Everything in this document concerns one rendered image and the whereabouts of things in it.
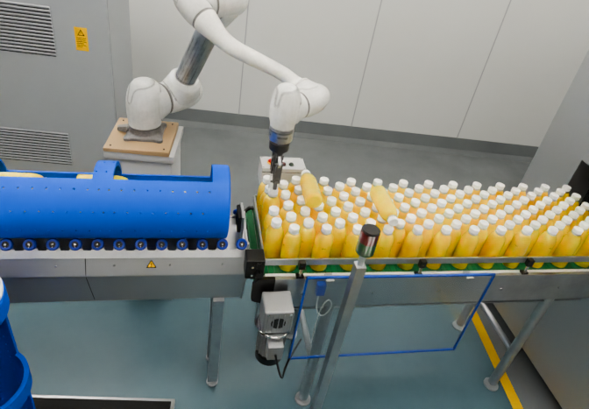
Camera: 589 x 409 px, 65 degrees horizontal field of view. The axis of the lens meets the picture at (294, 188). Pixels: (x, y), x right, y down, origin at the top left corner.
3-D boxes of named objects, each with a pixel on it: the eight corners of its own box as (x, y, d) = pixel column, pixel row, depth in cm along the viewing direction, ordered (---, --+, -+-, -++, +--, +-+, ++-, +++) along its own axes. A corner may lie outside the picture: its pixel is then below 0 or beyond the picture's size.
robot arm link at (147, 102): (120, 120, 221) (116, 77, 208) (152, 110, 233) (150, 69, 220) (140, 134, 213) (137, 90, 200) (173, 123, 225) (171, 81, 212)
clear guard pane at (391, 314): (289, 356, 199) (308, 278, 172) (452, 348, 216) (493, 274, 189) (290, 357, 198) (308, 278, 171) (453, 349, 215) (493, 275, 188)
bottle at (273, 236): (280, 255, 186) (286, 219, 175) (278, 267, 180) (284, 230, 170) (263, 252, 186) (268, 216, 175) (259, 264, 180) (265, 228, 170)
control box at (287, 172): (257, 174, 214) (259, 155, 209) (299, 175, 219) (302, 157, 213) (259, 186, 206) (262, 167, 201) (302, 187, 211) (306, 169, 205)
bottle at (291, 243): (291, 257, 185) (298, 222, 175) (299, 270, 180) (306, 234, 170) (275, 262, 182) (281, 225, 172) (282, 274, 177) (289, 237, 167)
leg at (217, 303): (206, 377, 235) (211, 292, 200) (217, 376, 236) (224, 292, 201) (206, 387, 230) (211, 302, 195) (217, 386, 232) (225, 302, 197)
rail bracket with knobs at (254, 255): (242, 264, 179) (244, 244, 173) (260, 264, 180) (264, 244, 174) (244, 283, 171) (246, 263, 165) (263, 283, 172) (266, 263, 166)
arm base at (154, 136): (122, 122, 231) (120, 112, 227) (166, 124, 234) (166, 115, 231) (114, 140, 216) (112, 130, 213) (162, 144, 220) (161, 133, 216)
